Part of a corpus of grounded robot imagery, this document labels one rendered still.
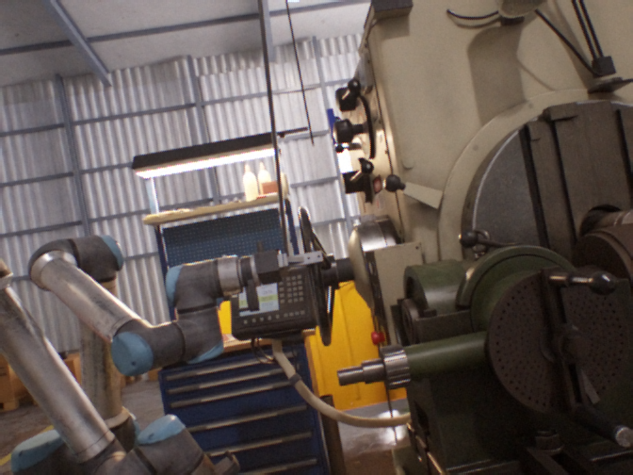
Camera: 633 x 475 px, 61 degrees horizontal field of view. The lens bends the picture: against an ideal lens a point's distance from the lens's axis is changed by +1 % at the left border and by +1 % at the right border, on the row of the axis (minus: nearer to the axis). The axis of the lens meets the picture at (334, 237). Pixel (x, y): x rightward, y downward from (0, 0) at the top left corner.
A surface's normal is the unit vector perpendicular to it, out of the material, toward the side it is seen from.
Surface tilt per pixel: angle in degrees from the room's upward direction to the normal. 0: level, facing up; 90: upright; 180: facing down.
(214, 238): 90
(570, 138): 90
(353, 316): 90
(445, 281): 47
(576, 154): 90
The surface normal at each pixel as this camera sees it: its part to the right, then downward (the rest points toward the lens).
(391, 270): 0.08, -0.04
